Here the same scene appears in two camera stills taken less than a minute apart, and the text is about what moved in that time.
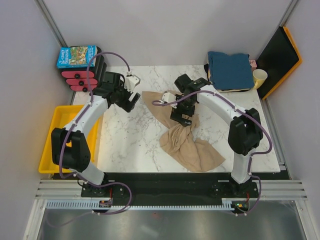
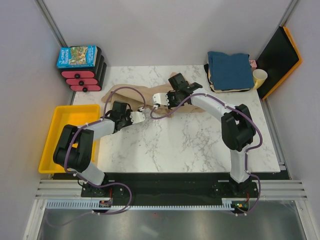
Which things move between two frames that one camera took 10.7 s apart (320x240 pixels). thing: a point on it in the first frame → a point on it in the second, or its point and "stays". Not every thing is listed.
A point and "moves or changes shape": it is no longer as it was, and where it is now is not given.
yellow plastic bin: (62, 115) stays
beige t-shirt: (180, 141) moves or changes shape
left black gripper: (127, 105) → (127, 113)
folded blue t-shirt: (232, 71) stays
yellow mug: (259, 76) stays
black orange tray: (279, 58) stays
